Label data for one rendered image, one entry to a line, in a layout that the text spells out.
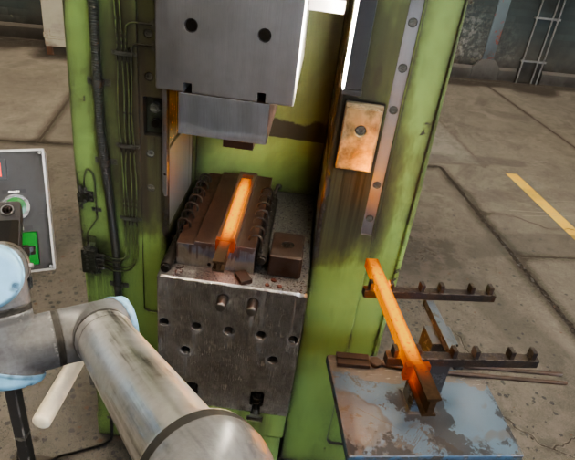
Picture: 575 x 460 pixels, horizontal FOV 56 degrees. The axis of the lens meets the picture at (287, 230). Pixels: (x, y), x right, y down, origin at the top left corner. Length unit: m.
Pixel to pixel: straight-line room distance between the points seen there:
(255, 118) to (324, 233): 0.43
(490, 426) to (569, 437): 1.27
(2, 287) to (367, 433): 0.80
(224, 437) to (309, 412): 1.51
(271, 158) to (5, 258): 1.07
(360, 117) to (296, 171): 0.50
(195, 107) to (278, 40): 0.23
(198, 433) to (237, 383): 1.13
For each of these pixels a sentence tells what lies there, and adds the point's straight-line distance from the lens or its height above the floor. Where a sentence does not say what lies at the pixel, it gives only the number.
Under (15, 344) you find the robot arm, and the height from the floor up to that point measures 1.14.
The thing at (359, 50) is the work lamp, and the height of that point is 1.48.
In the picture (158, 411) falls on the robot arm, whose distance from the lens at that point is 0.54.
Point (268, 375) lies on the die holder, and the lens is 1.55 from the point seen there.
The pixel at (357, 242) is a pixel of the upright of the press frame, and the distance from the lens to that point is 1.50.
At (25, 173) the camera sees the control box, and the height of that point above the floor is 1.15.
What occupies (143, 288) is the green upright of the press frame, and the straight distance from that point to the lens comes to 1.69.
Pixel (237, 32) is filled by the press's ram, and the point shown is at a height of 1.50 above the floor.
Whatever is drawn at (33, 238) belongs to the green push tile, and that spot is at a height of 1.03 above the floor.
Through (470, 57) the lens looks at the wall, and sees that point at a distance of 7.96.
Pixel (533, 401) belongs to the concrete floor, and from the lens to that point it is 2.72.
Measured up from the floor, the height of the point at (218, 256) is 1.01.
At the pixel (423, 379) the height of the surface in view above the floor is 1.05.
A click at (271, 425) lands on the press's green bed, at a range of 1.70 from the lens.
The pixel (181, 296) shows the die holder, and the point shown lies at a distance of 1.41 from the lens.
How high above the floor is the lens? 1.74
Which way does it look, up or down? 31 degrees down
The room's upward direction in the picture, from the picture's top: 8 degrees clockwise
